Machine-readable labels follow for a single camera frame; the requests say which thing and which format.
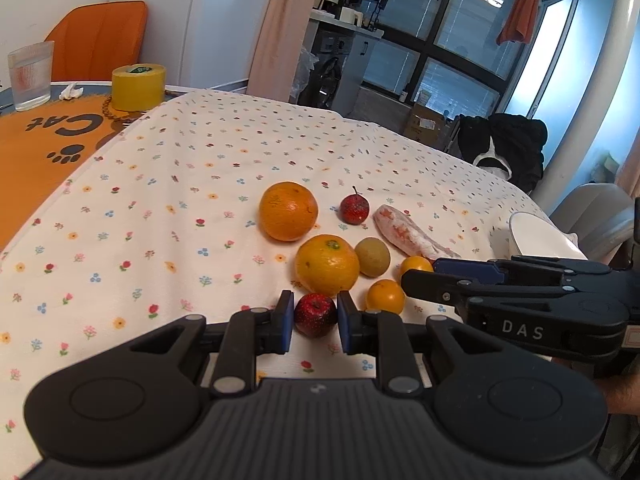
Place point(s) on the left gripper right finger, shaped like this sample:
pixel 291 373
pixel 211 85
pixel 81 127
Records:
pixel 383 335

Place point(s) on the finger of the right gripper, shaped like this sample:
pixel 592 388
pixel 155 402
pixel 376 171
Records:
pixel 453 290
pixel 519 270

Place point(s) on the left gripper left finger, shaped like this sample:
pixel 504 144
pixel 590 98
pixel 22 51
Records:
pixel 247 335

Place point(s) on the small tangerine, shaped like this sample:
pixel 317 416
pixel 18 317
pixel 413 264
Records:
pixel 385 295
pixel 415 263

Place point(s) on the red small apple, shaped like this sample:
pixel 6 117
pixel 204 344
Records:
pixel 354 209
pixel 315 315

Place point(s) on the green-brown kiwi fruit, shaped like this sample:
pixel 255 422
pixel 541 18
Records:
pixel 373 256

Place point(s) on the yellow-orange large orange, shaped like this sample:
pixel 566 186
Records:
pixel 326 264

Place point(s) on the dark orange large orange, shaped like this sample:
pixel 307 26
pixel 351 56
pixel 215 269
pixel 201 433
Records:
pixel 287 211

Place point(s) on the person's right hand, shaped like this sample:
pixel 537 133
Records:
pixel 622 394

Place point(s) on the white plate blue rim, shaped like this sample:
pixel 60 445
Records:
pixel 533 236

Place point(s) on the grey chair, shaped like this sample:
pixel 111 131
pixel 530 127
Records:
pixel 602 217

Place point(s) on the black jacket on chair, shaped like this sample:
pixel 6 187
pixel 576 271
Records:
pixel 507 145

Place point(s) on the floral white tablecloth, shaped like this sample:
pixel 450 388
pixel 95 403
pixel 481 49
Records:
pixel 163 222

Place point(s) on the cardboard box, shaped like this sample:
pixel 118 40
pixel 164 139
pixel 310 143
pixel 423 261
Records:
pixel 425 126

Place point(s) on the orange hanging towel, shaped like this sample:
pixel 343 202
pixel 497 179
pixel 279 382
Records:
pixel 520 24

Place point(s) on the pink curtain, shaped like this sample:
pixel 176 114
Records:
pixel 277 50

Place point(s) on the yellow tape roll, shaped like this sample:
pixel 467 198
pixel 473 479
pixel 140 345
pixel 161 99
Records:
pixel 138 87

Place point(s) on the orange cat table mat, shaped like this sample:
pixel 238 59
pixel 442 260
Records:
pixel 43 147

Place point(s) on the white kettle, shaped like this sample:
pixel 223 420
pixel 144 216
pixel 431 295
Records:
pixel 351 16

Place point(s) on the white refrigerator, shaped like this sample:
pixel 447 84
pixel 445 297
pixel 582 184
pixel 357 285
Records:
pixel 203 43

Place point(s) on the orange chair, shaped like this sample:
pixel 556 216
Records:
pixel 91 41

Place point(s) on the short clear drinking glass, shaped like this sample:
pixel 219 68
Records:
pixel 30 70

